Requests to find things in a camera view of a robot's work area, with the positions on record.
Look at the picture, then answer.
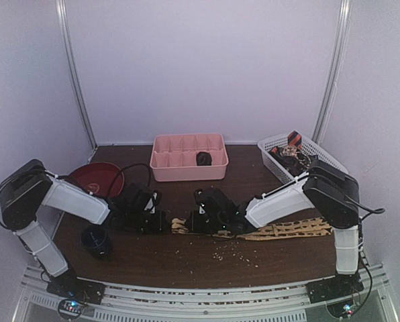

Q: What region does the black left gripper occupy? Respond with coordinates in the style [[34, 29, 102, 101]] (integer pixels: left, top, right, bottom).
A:
[[127, 209, 170, 234]]

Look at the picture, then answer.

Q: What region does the leopard print tie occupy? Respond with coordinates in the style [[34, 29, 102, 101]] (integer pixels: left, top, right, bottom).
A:
[[170, 216, 332, 242]]

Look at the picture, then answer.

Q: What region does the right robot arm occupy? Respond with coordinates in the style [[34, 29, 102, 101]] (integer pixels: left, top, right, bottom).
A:
[[185, 160, 385, 302]]

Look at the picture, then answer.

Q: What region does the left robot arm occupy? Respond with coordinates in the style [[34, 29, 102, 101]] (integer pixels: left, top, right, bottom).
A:
[[0, 159, 171, 299]]

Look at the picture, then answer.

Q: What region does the dark patterned ties pile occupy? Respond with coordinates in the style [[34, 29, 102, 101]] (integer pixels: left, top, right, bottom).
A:
[[268, 145, 318, 176]]

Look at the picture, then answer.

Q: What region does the dark blue cup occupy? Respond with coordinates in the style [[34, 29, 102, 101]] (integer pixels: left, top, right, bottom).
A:
[[80, 225, 113, 261]]

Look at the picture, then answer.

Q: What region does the red round plate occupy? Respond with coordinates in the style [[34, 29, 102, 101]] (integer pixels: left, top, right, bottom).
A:
[[66, 162, 125, 198]]

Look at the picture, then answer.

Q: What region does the rolled black tie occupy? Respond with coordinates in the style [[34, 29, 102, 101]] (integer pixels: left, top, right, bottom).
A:
[[196, 151, 212, 166]]

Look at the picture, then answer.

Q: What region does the pink divided organizer box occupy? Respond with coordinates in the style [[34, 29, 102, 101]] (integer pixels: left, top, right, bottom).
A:
[[150, 133, 229, 182]]

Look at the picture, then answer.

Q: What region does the white plastic mesh basket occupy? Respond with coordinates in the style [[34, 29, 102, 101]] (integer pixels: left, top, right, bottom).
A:
[[258, 131, 348, 184]]

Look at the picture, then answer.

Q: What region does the left circuit board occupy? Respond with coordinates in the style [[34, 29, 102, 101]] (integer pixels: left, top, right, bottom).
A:
[[57, 299, 85, 320]]

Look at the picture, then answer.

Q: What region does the circuit board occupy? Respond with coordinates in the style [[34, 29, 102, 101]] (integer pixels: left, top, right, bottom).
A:
[[334, 301, 358, 319], [57, 299, 85, 320]]

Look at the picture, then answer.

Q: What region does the red black striped tie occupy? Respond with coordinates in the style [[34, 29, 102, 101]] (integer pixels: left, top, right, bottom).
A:
[[287, 131, 303, 150]]

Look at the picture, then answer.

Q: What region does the right circuit board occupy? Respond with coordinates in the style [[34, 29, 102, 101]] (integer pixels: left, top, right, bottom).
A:
[[334, 301, 358, 319]]

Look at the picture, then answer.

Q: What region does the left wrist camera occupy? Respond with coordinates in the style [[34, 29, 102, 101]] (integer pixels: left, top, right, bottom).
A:
[[144, 190, 162, 214]]

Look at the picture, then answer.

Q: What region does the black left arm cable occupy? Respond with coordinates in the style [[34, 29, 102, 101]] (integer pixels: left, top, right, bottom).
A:
[[109, 163, 152, 202]]

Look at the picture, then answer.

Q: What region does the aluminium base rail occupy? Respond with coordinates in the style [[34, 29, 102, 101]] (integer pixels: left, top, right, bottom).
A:
[[11, 265, 400, 321]]

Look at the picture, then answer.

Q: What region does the right aluminium corner post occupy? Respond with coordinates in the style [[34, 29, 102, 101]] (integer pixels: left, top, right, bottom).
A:
[[312, 0, 352, 145]]

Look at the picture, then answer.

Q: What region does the aluminium corner post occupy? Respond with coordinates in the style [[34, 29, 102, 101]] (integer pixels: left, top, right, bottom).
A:
[[55, 0, 98, 150], [312, 0, 352, 145]]

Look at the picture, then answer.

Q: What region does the left aluminium corner post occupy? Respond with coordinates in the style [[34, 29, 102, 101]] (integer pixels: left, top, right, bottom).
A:
[[55, 0, 98, 150]]

